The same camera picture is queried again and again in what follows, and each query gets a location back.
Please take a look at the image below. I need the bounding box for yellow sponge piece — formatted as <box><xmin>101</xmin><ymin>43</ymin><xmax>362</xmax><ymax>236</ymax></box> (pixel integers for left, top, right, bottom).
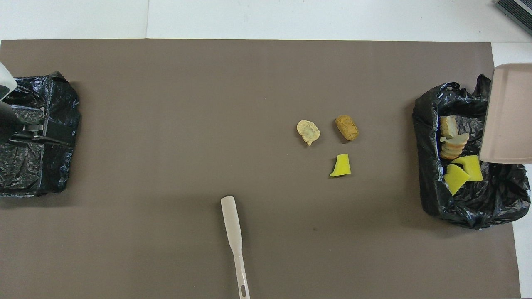
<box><xmin>330</xmin><ymin>154</ymin><xmax>352</xmax><ymax>178</ymax></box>
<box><xmin>451</xmin><ymin>155</ymin><xmax>484</xmax><ymax>182</ymax></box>
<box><xmin>443</xmin><ymin>164</ymin><xmax>471</xmax><ymax>196</ymax></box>

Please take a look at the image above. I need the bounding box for pale beige bread chunk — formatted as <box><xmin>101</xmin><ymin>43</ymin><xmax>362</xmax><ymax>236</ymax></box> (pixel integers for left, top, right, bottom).
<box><xmin>296</xmin><ymin>119</ymin><xmax>321</xmax><ymax>146</ymax></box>

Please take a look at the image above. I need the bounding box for grey ribbed device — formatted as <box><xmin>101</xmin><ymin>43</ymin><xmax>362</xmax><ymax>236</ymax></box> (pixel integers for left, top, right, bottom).
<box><xmin>496</xmin><ymin>0</ymin><xmax>532</xmax><ymax>36</ymax></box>

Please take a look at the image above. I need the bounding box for brown fried nugget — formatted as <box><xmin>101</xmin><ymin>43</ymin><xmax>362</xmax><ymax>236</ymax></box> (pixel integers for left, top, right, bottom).
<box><xmin>335</xmin><ymin>115</ymin><xmax>359</xmax><ymax>142</ymax></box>

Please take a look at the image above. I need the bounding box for beige plastic dustpan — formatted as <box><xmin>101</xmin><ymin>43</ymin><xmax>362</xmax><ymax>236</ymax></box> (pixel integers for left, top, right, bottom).
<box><xmin>479</xmin><ymin>63</ymin><xmax>532</xmax><ymax>164</ymax></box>

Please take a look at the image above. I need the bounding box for brown table mat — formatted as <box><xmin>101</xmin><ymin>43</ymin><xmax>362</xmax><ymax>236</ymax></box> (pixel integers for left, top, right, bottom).
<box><xmin>0</xmin><ymin>39</ymin><xmax>521</xmax><ymax>299</ymax></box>

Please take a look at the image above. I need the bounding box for striped croissant piece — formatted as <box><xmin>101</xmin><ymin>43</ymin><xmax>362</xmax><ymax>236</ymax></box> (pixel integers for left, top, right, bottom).
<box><xmin>439</xmin><ymin>133</ymin><xmax>470</xmax><ymax>161</ymax></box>
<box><xmin>440</xmin><ymin>115</ymin><xmax>459</xmax><ymax>140</ymax></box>

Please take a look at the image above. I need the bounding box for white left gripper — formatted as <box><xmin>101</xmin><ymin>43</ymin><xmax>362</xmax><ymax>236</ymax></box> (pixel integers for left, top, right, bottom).
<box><xmin>0</xmin><ymin>61</ymin><xmax>72</xmax><ymax>147</ymax></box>

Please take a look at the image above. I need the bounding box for black bag lined bin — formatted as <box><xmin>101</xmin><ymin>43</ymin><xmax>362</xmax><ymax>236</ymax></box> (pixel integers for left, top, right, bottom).
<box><xmin>412</xmin><ymin>74</ymin><xmax>532</xmax><ymax>230</ymax></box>
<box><xmin>0</xmin><ymin>71</ymin><xmax>81</xmax><ymax>198</ymax></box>

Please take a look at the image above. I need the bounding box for beige handled brush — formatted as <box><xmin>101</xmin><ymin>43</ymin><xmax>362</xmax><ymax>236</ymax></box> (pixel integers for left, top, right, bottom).
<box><xmin>220</xmin><ymin>196</ymin><xmax>251</xmax><ymax>299</ymax></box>

